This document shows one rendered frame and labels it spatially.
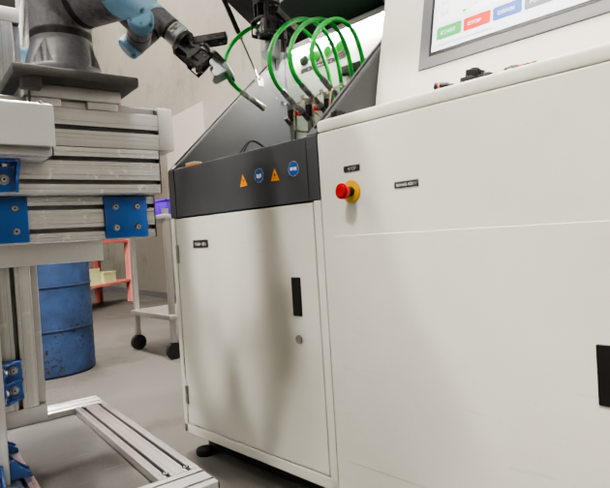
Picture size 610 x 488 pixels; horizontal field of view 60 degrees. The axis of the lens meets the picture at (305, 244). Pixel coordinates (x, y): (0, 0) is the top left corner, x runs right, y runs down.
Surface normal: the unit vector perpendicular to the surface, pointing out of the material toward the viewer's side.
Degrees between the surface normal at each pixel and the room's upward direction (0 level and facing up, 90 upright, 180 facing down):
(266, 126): 90
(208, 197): 90
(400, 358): 90
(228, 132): 90
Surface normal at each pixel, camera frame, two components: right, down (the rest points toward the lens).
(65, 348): 0.73, -0.04
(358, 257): -0.71, 0.06
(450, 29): -0.71, -0.18
